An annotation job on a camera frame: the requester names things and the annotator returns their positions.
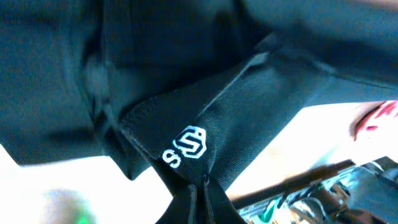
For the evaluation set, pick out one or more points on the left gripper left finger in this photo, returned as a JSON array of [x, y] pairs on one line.
[[182, 209]]

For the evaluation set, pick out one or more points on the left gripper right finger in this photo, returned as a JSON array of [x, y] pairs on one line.
[[218, 207]]

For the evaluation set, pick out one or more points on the black t-shirt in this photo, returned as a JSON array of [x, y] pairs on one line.
[[192, 87]]

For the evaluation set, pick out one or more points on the red t-shirt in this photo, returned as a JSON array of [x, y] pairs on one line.
[[374, 120]]

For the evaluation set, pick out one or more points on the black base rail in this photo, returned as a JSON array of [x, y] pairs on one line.
[[339, 193]]

